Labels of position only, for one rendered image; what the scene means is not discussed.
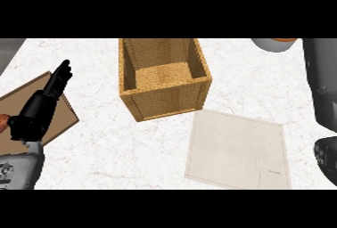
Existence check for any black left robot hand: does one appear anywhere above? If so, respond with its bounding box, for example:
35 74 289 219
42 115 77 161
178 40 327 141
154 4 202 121
6 59 74 143

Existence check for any orange-brown croissant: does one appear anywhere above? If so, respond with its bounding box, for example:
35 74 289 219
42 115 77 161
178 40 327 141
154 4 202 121
0 113 11 134

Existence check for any brown wicker basket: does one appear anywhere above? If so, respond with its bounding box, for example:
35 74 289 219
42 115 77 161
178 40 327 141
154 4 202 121
117 37 215 123

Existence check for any beige cloth placemat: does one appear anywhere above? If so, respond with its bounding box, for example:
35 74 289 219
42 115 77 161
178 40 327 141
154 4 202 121
184 109 295 191

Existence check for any grey cup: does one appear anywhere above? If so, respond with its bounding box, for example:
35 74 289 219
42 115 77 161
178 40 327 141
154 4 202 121
250 37 299 53

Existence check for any orange object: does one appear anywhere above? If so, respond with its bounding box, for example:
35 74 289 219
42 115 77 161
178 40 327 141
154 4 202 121
270 37 299 43

